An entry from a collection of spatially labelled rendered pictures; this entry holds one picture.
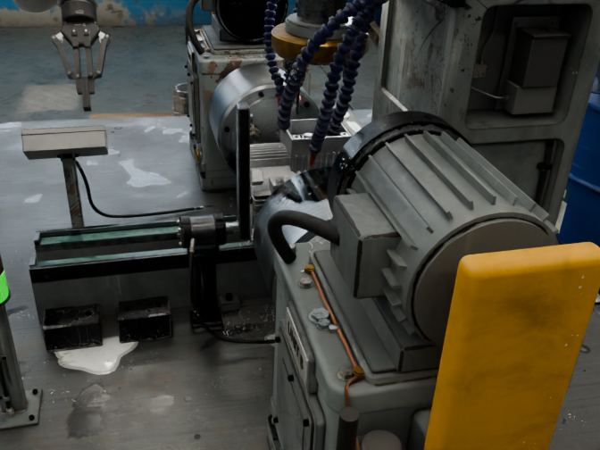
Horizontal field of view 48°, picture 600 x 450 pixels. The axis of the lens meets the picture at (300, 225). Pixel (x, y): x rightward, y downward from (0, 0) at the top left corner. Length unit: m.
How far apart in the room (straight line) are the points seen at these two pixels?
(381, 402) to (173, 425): 0.52
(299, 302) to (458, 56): 0.56
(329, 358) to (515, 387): 0.20
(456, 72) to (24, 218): 1.11
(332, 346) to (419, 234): 0.18
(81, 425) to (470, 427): 0.71
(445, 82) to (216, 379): 0.66
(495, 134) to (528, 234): 0.64
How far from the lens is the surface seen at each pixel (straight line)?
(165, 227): 1.44
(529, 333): 0.61
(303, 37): 1.21
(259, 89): 1.50
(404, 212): 0.66
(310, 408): 0.77
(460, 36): 1.17
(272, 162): 1.30
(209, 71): 1.70
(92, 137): 1.51
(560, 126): 1.34
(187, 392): 1.21
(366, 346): 0.72
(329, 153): 1.30
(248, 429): 1.14
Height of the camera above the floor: 1.64
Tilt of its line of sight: 30 degrees down
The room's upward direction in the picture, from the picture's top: 3 degrees clockwise
